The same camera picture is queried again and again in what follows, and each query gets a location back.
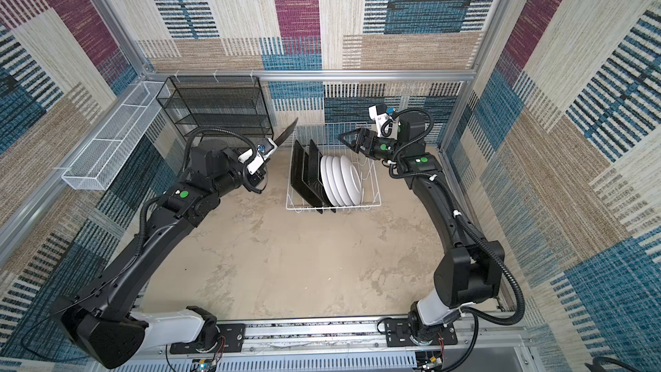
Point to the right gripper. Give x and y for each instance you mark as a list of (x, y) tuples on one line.
[(362, 139)]

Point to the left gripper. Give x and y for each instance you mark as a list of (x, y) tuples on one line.
[(259, 175)]

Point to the black square plate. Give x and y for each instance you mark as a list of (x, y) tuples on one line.
[(285, 134), (314, 176)]

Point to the floral square plate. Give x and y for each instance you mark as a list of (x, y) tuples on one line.
[(298, 176)]

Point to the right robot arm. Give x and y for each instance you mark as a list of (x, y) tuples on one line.
[(468, 272)]

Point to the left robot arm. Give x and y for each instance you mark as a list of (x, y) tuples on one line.
[(99, 318)]

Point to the white round plate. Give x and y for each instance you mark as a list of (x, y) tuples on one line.
[(352, 181), (339, 182), (329, 183)]

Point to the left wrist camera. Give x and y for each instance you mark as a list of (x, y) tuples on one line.
[(265, 146)]

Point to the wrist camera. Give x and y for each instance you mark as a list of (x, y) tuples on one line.
[(382, 116), (265, 146)]

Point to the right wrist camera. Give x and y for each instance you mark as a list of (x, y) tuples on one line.
[(382, 116)]

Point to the white wire dish rack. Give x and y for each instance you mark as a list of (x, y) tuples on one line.
[(326, 137)]

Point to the black wire shelf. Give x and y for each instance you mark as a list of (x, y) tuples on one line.
[(236, 103)]

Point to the white mesh wall basket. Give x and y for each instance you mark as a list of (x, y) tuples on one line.
[(100, 161)]

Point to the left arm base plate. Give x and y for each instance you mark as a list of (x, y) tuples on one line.
[(226, 338)]

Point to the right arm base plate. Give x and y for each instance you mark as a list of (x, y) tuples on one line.
[(408, 332)]

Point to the aluminium mounting rail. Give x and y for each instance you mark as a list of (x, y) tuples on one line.
[(360, 343)]

